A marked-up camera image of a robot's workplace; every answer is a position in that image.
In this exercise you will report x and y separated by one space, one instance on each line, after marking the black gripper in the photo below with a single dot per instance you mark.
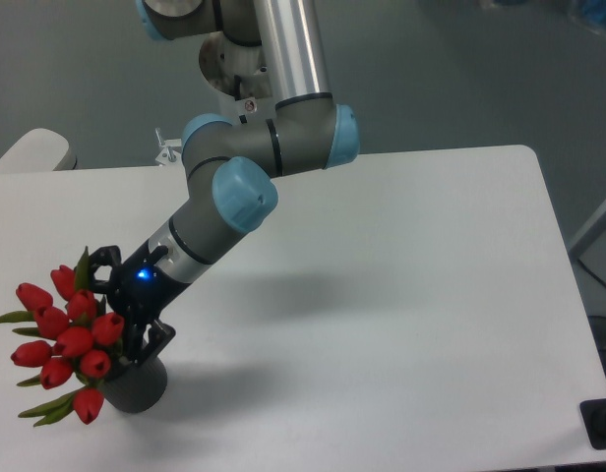
138 290

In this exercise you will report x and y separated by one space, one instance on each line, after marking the red tulip bouquet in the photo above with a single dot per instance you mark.
83 340

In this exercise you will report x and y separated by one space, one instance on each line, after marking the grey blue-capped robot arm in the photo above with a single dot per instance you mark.
229 167

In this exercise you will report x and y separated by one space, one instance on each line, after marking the dark grey ribbed vase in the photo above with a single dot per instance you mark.
135 389

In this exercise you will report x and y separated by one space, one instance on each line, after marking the white chair armrest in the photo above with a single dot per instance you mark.
39 150

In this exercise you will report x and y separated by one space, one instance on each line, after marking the blue plastic bag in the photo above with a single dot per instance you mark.
590 14

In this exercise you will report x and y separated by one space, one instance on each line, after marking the black cable grommet box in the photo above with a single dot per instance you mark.
593 414

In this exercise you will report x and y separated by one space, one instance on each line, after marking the white furniture frame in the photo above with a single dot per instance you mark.
590 231

